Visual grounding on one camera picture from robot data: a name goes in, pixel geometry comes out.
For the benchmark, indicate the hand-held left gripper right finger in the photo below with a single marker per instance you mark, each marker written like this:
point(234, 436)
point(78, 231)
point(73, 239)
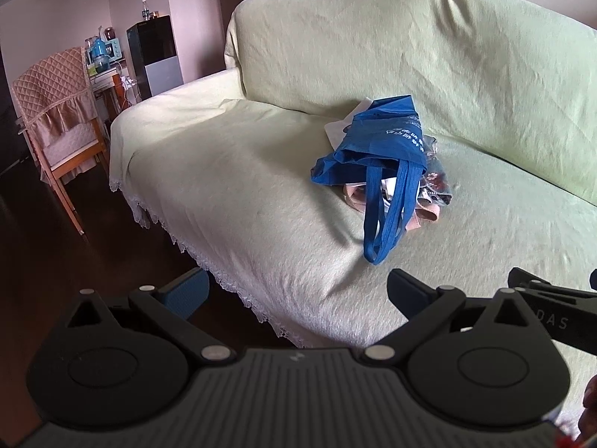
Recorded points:
point(408, 291)

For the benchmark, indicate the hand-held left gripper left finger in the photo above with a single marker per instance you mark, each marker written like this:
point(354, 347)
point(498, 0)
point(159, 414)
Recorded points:
point(189, 291)

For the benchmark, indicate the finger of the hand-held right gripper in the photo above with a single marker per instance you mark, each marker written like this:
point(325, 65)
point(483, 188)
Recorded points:
point(541, 285)

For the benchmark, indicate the blue shopping bag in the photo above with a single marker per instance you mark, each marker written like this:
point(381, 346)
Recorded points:
point(378, 135)

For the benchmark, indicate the pile of clothes under bag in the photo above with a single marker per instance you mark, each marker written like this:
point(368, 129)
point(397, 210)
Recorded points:
point(424, 217)

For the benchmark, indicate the white paper bag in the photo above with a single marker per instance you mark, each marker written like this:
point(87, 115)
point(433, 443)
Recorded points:
point(336, 133)

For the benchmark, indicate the light green covered sofa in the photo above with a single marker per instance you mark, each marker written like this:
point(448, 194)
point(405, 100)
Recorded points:
point(233, 172)

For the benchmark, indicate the small side table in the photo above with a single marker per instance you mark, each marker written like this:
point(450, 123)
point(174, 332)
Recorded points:
point(112, 86)

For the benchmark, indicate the wooden chair with pink cover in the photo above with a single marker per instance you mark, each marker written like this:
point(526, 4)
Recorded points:
point(51, 98)

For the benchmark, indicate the black refrigerator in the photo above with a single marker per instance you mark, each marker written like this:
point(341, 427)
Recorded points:
point(151, 46)

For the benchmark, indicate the teal countertop oven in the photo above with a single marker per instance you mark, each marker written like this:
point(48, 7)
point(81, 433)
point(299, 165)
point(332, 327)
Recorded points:
point(115, 50)

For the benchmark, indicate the clear water bottle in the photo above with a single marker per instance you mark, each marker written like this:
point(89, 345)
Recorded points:
point(145, 9)

